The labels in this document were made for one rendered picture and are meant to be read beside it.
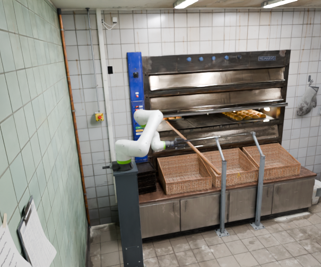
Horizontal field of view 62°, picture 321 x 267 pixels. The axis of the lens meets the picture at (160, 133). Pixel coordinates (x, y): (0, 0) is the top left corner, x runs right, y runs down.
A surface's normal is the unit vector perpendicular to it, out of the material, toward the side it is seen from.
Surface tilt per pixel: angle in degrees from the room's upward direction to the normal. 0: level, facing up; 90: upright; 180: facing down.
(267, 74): 70
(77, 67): 90
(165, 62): 90
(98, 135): 90
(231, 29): 90
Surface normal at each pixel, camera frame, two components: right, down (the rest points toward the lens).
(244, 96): 0.20, -0.07
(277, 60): 0.22, 0.28
